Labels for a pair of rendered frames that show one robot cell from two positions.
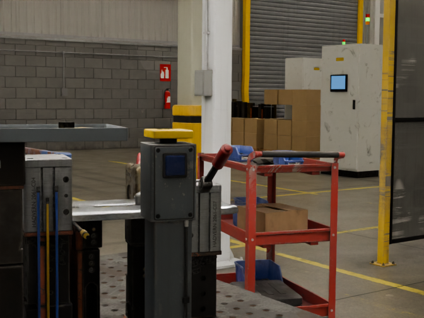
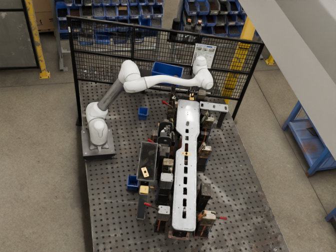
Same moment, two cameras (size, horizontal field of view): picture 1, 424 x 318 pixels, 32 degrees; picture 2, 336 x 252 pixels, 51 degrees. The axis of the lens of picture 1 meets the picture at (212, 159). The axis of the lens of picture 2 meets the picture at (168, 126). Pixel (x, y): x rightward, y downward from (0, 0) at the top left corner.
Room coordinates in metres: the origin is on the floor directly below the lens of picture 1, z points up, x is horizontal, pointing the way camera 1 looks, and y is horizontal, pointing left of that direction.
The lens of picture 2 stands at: (1.53, -1.18, 3.51)
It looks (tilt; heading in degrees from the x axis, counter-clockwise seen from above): 50 degrees down; 105
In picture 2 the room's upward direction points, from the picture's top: 11 degrees clockwise
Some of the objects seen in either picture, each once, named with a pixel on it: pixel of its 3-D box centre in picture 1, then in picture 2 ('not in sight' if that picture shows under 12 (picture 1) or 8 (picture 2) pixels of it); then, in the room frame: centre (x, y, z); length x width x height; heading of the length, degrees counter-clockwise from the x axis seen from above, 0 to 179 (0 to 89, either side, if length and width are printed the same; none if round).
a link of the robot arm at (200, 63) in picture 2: not in sight; (200, 66); (1.12, 1.07, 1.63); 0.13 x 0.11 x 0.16; 130
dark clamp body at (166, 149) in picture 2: not in sight; (162, 161); (1.09, 0.54, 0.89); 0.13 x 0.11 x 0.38; 19
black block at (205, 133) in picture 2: not in sight; (201, 142); (1.33, 0.95, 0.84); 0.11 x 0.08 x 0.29; 19
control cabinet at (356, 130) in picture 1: (349, 96); not in sight; (11.60, -2.12, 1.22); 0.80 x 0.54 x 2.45; 36
